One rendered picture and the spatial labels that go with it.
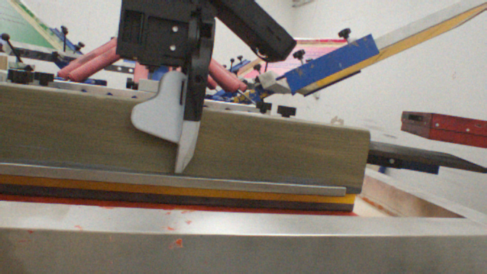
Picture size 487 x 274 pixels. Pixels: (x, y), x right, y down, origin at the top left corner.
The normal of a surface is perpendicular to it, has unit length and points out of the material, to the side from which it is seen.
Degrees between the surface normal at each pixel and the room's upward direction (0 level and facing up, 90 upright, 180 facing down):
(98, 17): 90
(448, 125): 90
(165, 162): 89
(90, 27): 90
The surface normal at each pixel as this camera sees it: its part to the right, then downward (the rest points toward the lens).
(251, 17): 0.33, 0.14
